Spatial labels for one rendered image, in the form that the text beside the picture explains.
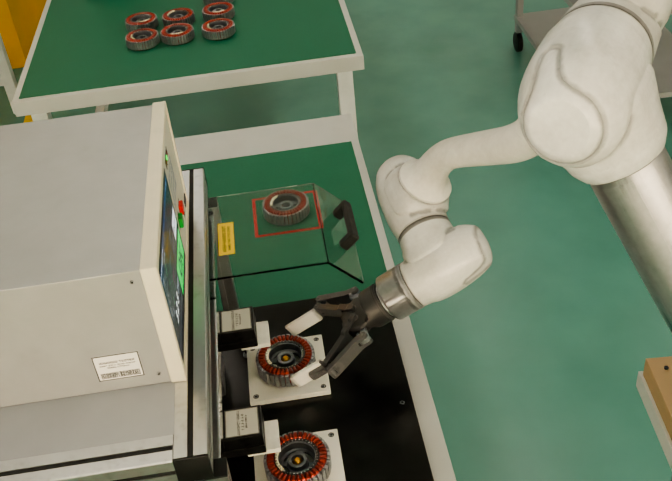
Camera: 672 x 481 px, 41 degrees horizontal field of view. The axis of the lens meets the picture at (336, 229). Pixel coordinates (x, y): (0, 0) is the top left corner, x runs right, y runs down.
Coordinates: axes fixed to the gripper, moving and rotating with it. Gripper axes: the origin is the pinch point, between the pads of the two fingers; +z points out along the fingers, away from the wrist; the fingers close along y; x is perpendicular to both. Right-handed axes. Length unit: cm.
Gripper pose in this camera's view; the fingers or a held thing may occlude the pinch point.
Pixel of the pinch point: (296, 352)
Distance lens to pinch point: 169.2
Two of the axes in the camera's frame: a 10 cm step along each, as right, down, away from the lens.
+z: -8.2, 5.1, 2.7
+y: -1.1, -5.9, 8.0
